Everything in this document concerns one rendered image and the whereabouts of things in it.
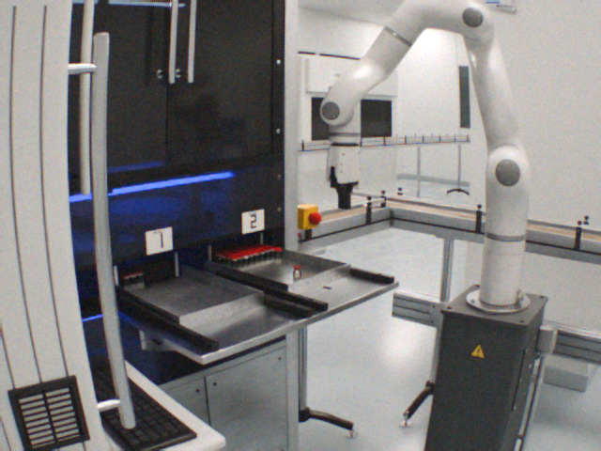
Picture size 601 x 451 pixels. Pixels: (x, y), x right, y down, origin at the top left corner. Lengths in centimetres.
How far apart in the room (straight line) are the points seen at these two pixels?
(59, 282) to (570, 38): 246
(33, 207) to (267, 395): 138
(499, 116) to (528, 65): 140
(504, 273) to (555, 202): 135
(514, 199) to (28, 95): 110
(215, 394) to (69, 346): 104
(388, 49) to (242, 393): 115
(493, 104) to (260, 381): 115
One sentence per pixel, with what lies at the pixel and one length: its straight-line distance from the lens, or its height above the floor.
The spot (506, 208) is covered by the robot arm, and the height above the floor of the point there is 113.
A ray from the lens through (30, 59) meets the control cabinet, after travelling 73.
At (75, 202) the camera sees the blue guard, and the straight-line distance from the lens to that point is 137.
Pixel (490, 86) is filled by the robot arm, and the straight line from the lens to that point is 142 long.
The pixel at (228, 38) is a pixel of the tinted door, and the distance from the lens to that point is 164.
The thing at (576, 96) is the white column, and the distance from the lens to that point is 272.
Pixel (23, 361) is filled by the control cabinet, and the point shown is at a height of 104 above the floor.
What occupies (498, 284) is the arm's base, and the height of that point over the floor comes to 93.
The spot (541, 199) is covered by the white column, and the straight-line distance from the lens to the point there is 280.
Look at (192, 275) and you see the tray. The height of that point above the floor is 89.
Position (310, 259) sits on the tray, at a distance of 176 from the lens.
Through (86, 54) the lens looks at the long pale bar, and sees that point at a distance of 129.
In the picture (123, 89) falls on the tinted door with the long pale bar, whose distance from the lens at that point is 143.
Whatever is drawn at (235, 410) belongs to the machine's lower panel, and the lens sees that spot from 187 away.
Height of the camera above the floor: 136
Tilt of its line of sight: 12 degrees down
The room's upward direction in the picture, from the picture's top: straight up
